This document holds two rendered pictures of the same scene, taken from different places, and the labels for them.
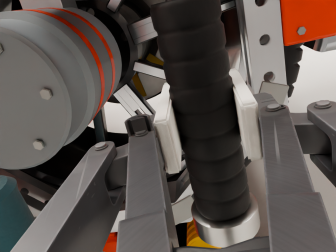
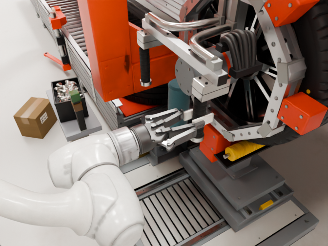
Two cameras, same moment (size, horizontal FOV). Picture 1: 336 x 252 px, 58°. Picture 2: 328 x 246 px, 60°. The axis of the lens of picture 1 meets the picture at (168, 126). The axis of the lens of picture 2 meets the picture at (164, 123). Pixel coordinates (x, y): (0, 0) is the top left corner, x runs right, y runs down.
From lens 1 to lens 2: 0.70 m
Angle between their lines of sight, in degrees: 47
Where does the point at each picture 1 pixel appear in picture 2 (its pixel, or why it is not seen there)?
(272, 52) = (272, 115)
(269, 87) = (266, 125)
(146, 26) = (264, 67)
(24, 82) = (190, 78)
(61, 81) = not seen: hidden behind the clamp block
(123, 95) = (245, 82)
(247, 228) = (194, 139)
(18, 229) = (181, 100)
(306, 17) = (285, 115)
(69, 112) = not seen: hidden behind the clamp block
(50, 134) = (190, 91)
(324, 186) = not seen: outside the picture
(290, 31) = (279, 114)
